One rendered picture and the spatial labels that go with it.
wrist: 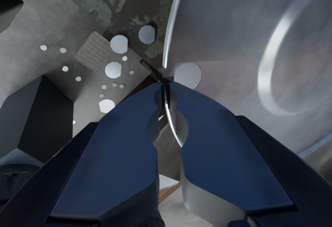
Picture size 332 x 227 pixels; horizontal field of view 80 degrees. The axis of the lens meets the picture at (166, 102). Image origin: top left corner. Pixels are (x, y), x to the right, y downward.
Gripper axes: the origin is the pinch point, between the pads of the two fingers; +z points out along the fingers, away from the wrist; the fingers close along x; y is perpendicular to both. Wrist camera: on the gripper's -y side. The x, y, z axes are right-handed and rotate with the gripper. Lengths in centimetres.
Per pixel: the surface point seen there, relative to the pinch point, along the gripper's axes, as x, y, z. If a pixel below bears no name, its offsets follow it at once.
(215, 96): 3.8, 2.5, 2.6
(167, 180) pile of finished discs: -1, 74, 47
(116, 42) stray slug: -5.5, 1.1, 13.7
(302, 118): 14.6, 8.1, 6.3
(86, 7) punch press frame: -7.9, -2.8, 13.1
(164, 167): -0.4, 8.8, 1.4
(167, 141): 0.0, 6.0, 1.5
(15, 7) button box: -19.0, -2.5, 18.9
